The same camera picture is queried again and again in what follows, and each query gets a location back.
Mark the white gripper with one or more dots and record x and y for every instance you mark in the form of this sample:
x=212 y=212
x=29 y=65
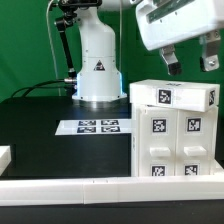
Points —
x=167 y=22

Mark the small white cube block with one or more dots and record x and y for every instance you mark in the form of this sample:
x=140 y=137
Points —
x=191 y=96

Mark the white cabinet door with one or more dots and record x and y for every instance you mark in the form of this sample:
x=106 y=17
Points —
x=157 y=141
x=195 y=142

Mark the white cabinet body box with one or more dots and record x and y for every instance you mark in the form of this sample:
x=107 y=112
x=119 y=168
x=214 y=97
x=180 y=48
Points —
x=135 y=140

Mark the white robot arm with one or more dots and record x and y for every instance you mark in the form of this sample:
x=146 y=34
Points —
x=99 y=80

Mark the white flat top panel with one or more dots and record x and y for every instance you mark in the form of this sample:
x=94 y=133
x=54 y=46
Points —
x=93 y=127

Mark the white left border piece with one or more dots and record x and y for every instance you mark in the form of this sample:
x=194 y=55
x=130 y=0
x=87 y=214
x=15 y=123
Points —
x=5 y=158

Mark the white right border rail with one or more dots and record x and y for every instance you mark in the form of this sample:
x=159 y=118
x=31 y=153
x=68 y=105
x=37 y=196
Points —
x=217 y=169

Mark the white border rail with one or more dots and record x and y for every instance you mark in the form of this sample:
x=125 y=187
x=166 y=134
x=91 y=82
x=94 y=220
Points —
x=111 y=190
x=217 y=169

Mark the white front border rail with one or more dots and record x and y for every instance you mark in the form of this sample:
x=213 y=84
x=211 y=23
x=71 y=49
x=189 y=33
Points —
x=111 y=190

